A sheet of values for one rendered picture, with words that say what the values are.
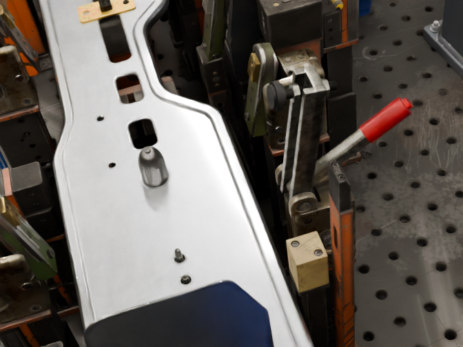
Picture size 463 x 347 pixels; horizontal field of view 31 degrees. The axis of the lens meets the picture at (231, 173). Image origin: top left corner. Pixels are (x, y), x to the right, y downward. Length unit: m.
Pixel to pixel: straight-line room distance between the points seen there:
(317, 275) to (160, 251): 0.19
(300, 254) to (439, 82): 0.74
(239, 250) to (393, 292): 0.37
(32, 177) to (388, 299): 0.53
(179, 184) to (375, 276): 0.39
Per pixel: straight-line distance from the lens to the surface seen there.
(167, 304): 0.51
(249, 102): 1.05
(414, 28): 1.63
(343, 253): 0.81
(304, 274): 0.86
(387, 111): 0.86
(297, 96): 0.79
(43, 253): 0.97
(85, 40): 1.22
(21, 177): 1.08
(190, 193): 0.99
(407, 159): 1.40
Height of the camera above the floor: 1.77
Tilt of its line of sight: 50 degrees down
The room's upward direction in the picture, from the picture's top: 11 degrees counter-clockwise
